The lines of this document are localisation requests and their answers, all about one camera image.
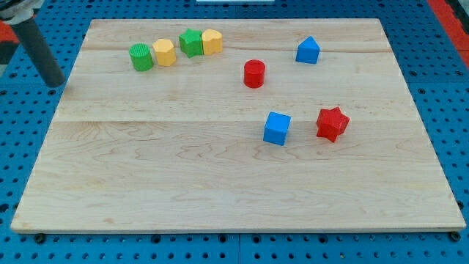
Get blue triangle block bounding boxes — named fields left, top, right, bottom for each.
left=295, top=36, right=321, bottom=64

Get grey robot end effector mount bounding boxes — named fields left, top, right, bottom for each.
left=1, top=0, right=45, bottom=25

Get blue cube block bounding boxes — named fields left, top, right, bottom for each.
left=263, top=111, right=291, bottom=146

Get yellow hexagon block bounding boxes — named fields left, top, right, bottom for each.
left=152, top=39, right=177, bottom=67

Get green star block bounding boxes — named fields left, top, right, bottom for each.
left=179, top=29, right=204, bottom=58

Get yellow heart block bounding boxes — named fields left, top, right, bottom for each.
left=202, top=29, right=223, bottom=55

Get green cylinder block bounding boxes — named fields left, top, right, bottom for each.
left=129, top=43, right=154, bottom=71

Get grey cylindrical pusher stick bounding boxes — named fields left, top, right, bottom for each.
left=11, top=18, right=65, bottom=87

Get red cylinder block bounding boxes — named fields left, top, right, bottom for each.
left=243, top=59, right=266, bottom=89

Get wooden board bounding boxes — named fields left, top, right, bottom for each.
left=11, top=18, right=466, bottom=234

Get red star block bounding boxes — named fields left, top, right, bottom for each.
left=316, top=106, right=350, bottom=142

